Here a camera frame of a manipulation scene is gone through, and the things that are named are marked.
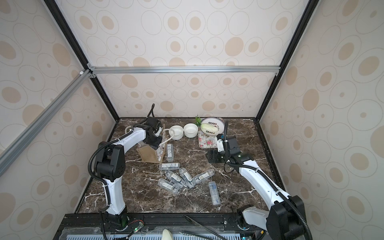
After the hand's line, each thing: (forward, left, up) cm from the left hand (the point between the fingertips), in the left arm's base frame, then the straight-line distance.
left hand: (160, 140), depth 99 cm
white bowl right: (+13, -20, -5) cm, 24 cm away
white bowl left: (+9, -12, -2) cm, 15 cm away
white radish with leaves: (+14, -31, -2) cm, 34 cm away
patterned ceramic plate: (+23, -39, -5) cm, 45 cm away
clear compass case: (-7, -7, -4) cm, 11 cm away
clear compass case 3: (-23, -19, -5) cm, 30 cm away
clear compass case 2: (-26, -15, -5) cm, 31 cm away
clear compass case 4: (-28, -9, -4) cm, 30 cm away
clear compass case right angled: (-22, -28, -4) cm, 36 cm away
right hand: (-15, -36, +8) cm, 40 cm away
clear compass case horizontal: (-16, -7, -5) cm, 19 cm away
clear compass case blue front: (-31, -34, -6) cm, 47 cm away
